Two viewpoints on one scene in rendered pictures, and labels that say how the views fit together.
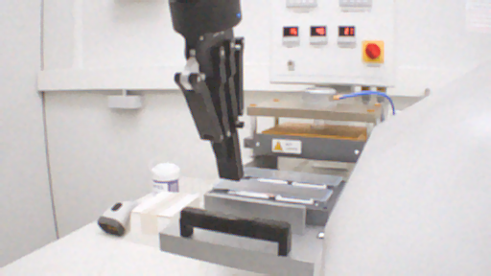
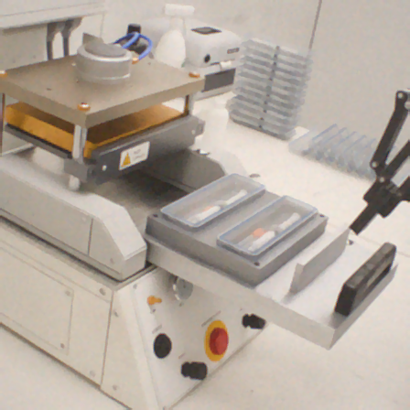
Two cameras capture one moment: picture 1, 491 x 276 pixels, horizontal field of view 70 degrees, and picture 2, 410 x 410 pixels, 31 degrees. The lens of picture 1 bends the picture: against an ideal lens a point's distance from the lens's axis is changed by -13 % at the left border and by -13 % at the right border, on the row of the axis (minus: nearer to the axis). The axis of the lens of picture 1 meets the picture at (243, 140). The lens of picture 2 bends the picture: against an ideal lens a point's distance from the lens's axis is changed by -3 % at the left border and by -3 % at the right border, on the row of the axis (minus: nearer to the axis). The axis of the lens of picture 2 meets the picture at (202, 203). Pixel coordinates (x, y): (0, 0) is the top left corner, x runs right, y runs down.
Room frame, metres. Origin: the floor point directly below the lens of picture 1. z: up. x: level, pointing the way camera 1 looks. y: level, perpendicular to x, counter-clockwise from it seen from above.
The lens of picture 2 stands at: (0.63, 0.84, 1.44)
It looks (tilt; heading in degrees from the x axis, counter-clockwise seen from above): 26 degrees down; 274
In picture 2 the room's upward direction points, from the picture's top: 11 degrees clockwise
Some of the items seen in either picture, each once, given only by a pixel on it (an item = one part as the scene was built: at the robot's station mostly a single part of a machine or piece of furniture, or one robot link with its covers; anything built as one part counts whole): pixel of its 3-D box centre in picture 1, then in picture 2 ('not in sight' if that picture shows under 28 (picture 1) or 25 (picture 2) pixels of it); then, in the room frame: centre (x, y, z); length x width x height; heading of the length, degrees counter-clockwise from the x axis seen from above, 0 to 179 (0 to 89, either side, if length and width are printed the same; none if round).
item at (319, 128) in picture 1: (321, 125); (102, 102); (0.87, -0.17, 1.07); 0.22 x 0.17 x 0.10; 66
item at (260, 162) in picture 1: (248, 170); (61, 213); (0.87, -0.01, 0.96); 0.25 x 0.05 x 0.07; 156
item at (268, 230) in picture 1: (233, 229); (368, 275); (0.47, 0.01, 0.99); 0.15 x 0.02 x 0.04; 66
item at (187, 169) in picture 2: not in sight; (184, 161); (0.75, -0.26, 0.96); 0.26 x 0.05 x 0.07; 156
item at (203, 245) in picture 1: (269, 210); (270, 245); (0.60, -0.04, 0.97); 0.30 x 0.22 x 0.08; 156
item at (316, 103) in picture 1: (329, 116); (91, 83); (0.90, -0.20, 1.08); 0.31 x 0.24 x 0.13; 66
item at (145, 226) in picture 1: (167, 218); not in sight; (1.01, 0.21, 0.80); 0.19 x 0.13 x 0.09; 159
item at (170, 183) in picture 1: (166, 188); not in sight; (1.19, 0.24, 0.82); 0.09 x 0.09 x 0.15
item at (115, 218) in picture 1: (127, 213); not in sight; (1.05, 0.33, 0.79); 0.20 x 0.08 x 0.08; 159
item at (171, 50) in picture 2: not in sight; (171, 51); (0.92, -1.04, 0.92); 0.09 x 0.08 x 0.25; 28
